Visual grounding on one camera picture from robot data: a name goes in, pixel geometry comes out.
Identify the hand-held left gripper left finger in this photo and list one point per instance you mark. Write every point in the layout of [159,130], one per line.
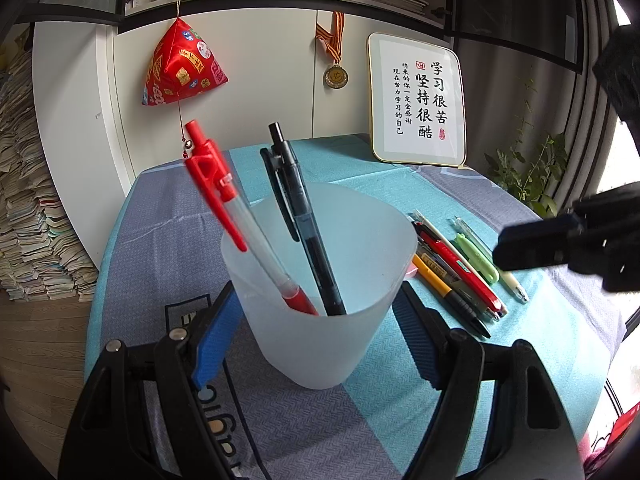
[215,342]

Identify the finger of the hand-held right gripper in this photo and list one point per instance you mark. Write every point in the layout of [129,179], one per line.
[530,245]

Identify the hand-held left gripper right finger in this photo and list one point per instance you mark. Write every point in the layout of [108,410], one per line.
[425,342]

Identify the pale green clear pen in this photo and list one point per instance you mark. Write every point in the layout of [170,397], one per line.
[515,287]

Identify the yellow and black pen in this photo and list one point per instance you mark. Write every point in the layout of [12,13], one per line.
[431,276]

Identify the pink and teal eraser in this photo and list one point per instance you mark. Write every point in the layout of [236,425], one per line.
[411,273]

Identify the dark clear barrel pen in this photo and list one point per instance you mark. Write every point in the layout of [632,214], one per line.
[442,266]

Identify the translucent white plastic cup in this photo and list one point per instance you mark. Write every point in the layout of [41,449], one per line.
[320,350]

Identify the red clip clear barrel pen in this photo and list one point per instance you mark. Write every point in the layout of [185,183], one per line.
[212,175]

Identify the black clip pen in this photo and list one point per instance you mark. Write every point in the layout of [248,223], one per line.
[285,160]

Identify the grey curtain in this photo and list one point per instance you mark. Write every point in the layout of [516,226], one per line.
[575,110]

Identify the green leafy plant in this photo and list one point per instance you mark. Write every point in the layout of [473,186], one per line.
[530,170]

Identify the teal and grey tablecloth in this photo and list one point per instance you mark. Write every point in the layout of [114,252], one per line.
[165,240]

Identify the framed calligraphy picture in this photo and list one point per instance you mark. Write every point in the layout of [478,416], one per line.
[420,100]

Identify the large pile of books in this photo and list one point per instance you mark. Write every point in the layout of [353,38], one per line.
[35,200]

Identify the gold medal with striped ribbon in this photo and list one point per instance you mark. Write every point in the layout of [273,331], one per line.
[336,76]

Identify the white cabinet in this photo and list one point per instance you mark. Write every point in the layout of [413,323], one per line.
[250,70]

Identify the red pyramid hanging ornament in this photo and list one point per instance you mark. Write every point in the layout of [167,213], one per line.
[182,67]

